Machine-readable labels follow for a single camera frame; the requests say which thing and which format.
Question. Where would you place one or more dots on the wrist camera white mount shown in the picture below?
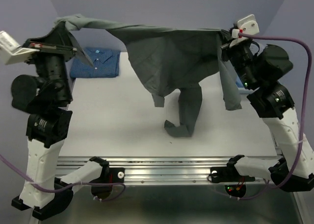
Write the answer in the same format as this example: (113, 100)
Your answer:
(247, 25)
(11, 52)

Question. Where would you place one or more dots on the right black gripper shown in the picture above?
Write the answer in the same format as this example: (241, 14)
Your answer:
(228, 51)

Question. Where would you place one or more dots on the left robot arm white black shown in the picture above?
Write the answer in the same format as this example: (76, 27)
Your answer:
(45, 98)

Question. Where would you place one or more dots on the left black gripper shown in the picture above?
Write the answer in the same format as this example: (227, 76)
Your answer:
(57, 42)

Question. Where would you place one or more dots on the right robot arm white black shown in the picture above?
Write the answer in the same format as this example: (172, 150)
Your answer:
(294, 171)

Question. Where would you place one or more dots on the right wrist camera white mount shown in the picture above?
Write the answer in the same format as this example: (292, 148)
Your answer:
(247, 25)

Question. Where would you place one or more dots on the folded blue checked shirt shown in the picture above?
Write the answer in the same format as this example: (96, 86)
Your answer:
(105, 64)

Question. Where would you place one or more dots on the aluminium mounting rail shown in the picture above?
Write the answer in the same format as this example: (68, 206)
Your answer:
(166, 170)

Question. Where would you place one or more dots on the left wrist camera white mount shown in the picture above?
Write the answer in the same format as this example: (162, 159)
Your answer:
(11, 52)

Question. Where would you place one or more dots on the grey long sleeve shirt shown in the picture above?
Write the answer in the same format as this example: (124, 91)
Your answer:
(166, 59)

